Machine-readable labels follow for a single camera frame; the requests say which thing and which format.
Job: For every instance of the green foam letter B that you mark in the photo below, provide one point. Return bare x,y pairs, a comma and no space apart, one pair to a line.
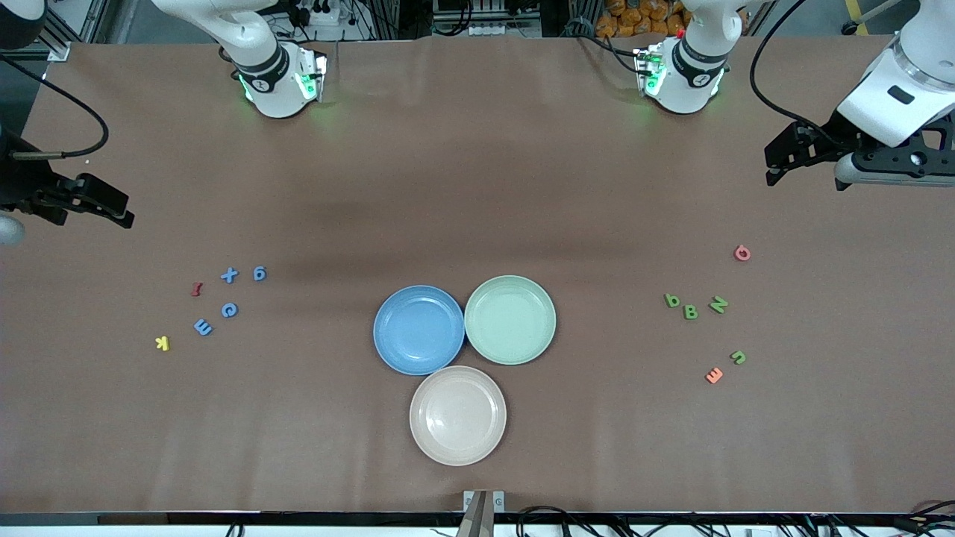
687,312

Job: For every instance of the green foam letter u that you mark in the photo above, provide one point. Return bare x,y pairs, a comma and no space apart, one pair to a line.
742,357

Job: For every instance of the brown table cover sheet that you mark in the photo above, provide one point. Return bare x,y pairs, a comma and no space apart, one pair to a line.
477,186

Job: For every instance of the green foam letter N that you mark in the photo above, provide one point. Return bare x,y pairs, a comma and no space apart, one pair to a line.
718,305

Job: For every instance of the bag of oranges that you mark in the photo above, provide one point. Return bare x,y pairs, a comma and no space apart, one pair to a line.
634,19

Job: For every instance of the long white power strip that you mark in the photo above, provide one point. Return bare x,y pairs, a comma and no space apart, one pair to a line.
496,30

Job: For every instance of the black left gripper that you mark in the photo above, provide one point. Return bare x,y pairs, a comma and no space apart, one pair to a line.
828,139

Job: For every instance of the aluminium frame profile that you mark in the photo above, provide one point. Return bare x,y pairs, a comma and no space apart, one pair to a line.
58,51

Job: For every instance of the pink letter O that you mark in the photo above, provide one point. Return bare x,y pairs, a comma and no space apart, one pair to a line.
742,259

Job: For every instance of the green foam letter p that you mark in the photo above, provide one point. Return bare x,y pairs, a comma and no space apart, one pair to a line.
668,297

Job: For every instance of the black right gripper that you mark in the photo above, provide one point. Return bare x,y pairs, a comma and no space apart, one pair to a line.
16,183

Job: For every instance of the blue plate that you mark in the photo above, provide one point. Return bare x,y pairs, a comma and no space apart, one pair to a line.
418,332

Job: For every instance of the green plate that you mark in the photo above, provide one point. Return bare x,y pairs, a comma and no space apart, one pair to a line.
509,321

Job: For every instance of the beige plate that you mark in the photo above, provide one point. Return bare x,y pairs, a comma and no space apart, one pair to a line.
457,416

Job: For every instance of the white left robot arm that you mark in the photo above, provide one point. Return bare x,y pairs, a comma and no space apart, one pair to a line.
694,74

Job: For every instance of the blue foam letter x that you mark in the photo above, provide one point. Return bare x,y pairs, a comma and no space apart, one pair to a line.
228,275

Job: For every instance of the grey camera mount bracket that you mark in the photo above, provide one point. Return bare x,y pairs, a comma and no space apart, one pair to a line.
483,514

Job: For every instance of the white power strip with plugs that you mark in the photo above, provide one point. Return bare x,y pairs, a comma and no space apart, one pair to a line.
321,13

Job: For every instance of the orange foam letter E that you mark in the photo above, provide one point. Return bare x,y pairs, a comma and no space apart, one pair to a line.
714,376

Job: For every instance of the blue foam letter E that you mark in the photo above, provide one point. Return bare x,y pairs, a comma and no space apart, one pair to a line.
203,327

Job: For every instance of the blue foam letter c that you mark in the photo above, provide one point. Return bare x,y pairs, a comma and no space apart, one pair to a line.
230,304

